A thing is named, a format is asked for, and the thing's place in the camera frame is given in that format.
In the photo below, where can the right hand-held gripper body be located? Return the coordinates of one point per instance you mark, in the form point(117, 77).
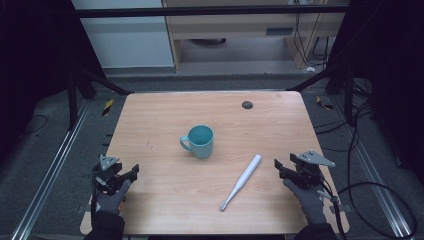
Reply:
point(308, 171)

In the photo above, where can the dark curtain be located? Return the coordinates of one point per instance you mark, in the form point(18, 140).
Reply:
point(393, 66)
point(33, 60)

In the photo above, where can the round grey table grommet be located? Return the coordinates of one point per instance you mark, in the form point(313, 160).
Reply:
point(247, 105)

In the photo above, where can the small white floor object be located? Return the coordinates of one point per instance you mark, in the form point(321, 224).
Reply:
point(310, 69)

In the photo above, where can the yellow black striped tape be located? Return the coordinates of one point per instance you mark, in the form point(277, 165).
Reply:
point(324, 104)
point(107, 107)

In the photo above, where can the white electric toothbrush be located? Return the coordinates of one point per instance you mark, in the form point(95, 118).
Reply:
point(246, 175)

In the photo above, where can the person's left hand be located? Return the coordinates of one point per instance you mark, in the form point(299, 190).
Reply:
point(111, 203)

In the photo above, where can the light wooden desk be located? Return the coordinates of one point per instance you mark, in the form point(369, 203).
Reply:
point(233, 28)

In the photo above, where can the black horizontal frame bar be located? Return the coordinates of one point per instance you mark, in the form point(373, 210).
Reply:
point(200, 11)

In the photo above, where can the white cabinet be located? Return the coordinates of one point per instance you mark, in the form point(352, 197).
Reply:
point(126, 43)

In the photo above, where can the teal mug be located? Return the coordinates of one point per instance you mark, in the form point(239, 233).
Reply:
point(204, 149)

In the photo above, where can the black metal stand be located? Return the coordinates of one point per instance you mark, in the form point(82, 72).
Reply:
point(348, 96)
point(72, 100)

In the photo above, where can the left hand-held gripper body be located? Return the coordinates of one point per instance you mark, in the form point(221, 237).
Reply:
point(107, 173)

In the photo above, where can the aluminium floor rail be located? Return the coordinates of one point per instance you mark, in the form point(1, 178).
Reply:
point(50, 170)
point(370, 173)

